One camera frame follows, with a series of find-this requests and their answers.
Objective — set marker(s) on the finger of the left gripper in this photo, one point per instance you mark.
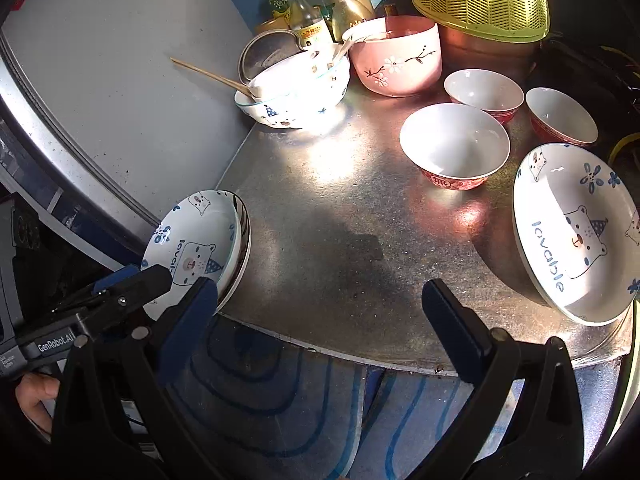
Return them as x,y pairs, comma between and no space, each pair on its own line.
136,287

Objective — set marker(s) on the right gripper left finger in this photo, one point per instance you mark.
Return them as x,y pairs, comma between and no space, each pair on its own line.
180,328

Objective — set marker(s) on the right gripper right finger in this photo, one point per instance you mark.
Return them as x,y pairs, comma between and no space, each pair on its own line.
459,329

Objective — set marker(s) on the small bear print plate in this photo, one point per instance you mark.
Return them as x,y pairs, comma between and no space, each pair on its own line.
206,235

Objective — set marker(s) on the red white bowl front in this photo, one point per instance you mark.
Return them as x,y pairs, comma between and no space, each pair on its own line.
456,146

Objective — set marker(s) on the red white bowl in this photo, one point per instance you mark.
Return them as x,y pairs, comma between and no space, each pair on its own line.
456,146
491,92
556,117

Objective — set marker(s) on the person's left hand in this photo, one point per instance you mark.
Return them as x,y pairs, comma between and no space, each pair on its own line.
32,391

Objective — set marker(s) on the large lovable bear plate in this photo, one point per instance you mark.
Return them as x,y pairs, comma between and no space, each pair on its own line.
577,229

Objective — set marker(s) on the wooden chopsticks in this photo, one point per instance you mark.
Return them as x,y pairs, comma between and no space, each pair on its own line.
236,85

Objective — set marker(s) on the blue rim bear bowl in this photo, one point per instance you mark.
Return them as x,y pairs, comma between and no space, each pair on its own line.
281,118

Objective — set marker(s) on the white stacked small bowl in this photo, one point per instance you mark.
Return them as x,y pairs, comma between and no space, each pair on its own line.
308,82

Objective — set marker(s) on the copper metal basin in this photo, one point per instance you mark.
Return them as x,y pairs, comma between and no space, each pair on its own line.
460,51

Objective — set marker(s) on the pink blossom bowl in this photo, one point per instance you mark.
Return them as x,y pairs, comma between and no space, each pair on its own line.
399,55

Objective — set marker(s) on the clear labelled sauce bottle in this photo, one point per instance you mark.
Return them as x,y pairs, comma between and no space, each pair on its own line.
308,25

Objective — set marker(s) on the yellow oil bottle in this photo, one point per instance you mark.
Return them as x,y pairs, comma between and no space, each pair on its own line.
348,13

